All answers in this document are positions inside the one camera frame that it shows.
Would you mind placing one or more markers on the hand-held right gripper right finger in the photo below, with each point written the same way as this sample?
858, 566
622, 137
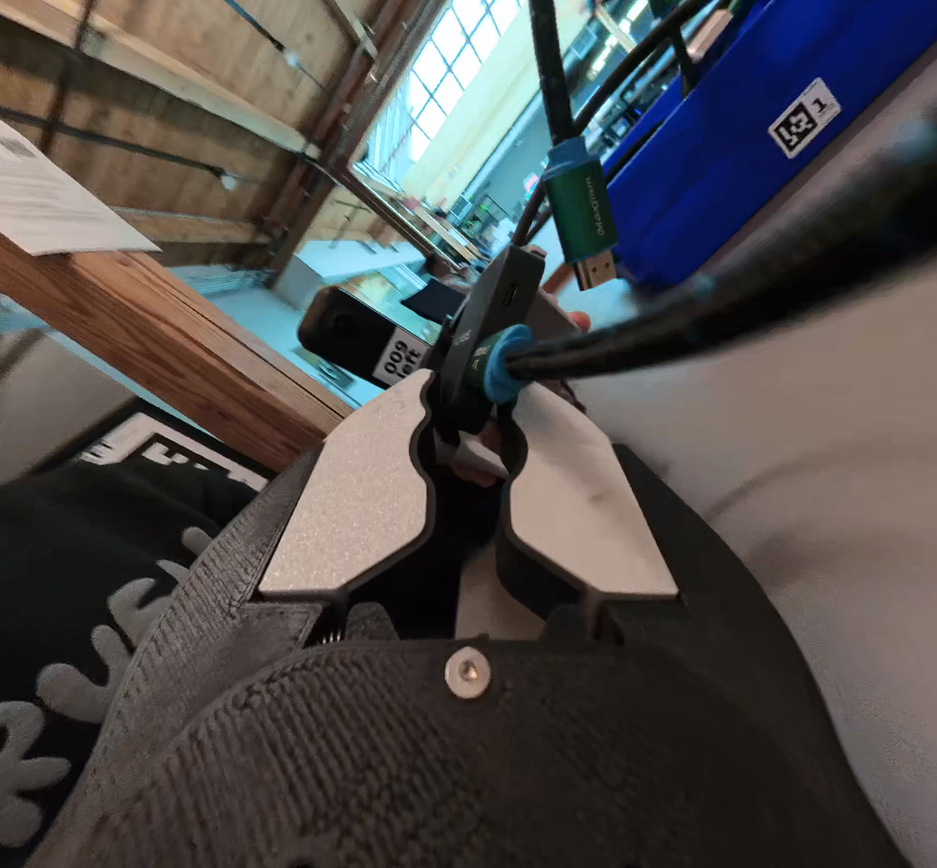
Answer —
585, 502

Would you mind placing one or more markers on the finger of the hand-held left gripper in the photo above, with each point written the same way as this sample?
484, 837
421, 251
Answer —
553, 315
472, 454

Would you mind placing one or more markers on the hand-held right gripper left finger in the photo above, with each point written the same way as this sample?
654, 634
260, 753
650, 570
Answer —
351, 495

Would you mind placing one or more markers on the black USB hub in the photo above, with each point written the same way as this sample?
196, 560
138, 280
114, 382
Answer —
490, 304

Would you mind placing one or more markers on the blue plastic bin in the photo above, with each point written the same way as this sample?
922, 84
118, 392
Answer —
732, 187

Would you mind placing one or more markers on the grey desk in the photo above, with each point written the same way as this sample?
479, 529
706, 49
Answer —
805, 480

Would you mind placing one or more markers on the person's left hand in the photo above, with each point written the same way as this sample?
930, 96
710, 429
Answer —
578, 323

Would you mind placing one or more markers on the background office desks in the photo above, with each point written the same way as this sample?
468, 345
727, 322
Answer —
439, 224

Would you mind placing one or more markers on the instruction sheet on wooden stand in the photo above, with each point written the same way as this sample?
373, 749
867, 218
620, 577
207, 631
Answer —
183, 348

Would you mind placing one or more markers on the track spotlight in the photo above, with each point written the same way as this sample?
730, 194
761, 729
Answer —
293, 59
228, 181

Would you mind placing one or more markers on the large paned window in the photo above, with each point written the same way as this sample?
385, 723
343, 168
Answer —
446, 48

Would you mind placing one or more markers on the printed instruction sheets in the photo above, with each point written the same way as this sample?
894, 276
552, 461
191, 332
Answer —
51, 202

